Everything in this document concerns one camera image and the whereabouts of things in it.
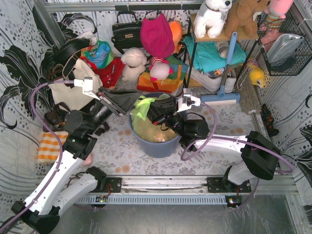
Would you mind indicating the blue trash bin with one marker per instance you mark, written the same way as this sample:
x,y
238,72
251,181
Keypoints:
x,y
157,150

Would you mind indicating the yellow plush duck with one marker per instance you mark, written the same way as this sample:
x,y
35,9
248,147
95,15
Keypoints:
x,y
255,73

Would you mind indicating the white sneakers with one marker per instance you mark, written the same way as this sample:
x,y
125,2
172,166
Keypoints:
x,y
212,84

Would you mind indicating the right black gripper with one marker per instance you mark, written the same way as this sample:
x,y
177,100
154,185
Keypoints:
x,y
174,110

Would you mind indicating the brown teddy bear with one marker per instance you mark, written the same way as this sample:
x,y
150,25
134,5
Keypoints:
x,y
242,13

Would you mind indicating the teal folded cloth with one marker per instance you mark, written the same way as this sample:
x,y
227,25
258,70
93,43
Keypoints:
x,y
207,58

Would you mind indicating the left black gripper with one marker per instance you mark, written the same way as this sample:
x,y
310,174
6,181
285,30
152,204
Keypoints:
x,y
110,103

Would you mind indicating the white plush sheep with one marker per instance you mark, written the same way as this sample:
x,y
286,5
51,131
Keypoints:
x,y
134,62

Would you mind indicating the white plush dog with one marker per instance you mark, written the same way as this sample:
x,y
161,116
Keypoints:
x,y
211,17

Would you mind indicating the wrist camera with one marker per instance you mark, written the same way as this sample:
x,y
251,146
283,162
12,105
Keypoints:
x,y
89,85
187,100

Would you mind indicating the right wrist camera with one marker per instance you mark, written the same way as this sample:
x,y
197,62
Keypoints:
x,y
187,100

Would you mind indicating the green plastic trash bag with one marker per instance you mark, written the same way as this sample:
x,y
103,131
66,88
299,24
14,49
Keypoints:
x,y
143,127

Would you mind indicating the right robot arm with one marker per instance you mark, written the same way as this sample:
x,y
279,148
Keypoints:
x,y
259,155

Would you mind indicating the red cloth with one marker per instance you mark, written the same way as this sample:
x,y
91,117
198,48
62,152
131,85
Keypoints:
x,y
111,73

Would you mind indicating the black metal shelf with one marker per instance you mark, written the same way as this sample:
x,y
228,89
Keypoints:
x,y
190,54

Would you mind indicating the black round hat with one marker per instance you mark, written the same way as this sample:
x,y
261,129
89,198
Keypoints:
x,y
62,54

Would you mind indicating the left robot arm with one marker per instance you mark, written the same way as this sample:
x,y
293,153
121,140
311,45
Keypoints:
x,y
42,209

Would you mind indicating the silver foil pouch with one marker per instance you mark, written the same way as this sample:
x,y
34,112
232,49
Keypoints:
x,y
283,47

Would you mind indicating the magenta cloth bag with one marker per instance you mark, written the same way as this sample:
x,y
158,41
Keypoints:
x,y
156,37

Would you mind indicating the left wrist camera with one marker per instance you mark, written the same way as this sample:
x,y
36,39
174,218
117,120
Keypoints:
x,y
89,85

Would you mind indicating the blue floor sweeper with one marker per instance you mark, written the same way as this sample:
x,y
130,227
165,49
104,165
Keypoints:
x,y
222,98

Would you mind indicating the orange checkered towel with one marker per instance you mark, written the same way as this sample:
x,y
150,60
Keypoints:
x,y
49,149

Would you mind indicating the colourful printed bag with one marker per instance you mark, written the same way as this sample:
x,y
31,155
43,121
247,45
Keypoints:
x,y
98,56

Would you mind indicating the black wire basket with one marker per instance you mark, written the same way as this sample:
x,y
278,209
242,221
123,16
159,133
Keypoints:
x,y
293,65

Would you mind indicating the black leather handbag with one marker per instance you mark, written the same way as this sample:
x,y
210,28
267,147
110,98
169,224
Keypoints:
x,y
126,35

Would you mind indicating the white canvas tote bag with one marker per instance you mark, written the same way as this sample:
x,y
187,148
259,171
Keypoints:
x,y
73,97

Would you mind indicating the metal rod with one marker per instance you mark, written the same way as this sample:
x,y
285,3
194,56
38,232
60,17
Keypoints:
x,y
257,123

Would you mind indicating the rainbow striped cloth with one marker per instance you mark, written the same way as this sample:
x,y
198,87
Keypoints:
x,y
170,84

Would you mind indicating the pink glasses case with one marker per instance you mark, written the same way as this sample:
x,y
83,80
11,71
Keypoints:
x,y
87,161

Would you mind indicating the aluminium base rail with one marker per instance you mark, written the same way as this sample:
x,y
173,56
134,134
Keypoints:
x,y
196,185

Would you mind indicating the orange plush toy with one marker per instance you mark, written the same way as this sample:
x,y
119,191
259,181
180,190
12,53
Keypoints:
x,y
176,30

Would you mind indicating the brown patterned bag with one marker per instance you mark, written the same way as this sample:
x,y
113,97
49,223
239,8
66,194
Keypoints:
x,y
55,118

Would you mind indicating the pink white plush toy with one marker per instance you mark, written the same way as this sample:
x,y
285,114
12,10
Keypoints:
x,y
159,69

